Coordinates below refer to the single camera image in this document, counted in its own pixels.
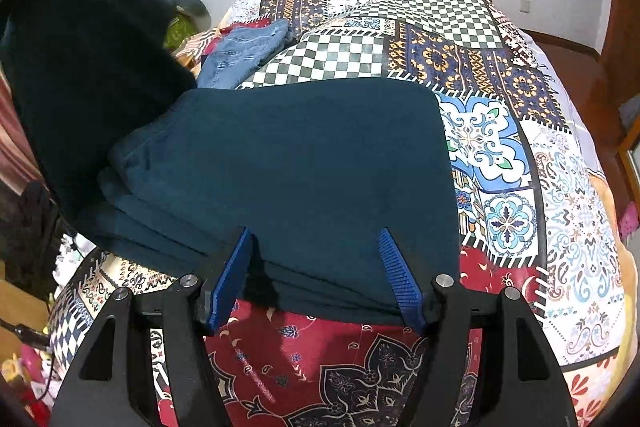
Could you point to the green fabric storage bag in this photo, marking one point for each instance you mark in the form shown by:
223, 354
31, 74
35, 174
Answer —
180, 28

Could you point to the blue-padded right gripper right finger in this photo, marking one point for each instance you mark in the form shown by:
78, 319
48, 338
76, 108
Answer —
407, 292

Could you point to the dark teal pants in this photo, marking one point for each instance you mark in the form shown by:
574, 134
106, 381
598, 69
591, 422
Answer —
146, 164

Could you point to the white wall socket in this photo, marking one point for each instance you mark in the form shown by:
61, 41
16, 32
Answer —
524, 5

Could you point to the folded blue jeans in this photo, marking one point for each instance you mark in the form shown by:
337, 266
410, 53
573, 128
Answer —
238, 55

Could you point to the patchwork patterned quilt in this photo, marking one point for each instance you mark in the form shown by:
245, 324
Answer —
533, 210

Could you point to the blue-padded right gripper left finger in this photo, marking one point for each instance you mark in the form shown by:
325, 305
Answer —
224, 277

